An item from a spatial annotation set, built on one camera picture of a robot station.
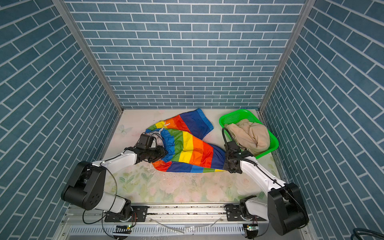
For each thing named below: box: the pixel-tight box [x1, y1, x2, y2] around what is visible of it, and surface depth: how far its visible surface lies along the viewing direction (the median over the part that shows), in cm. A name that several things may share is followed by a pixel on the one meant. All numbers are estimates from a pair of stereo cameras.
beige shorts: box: [224, 119, 270, 156], surface depth 97 cm
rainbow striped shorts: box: [146, 108, 225, 173], surface depth 95 cm
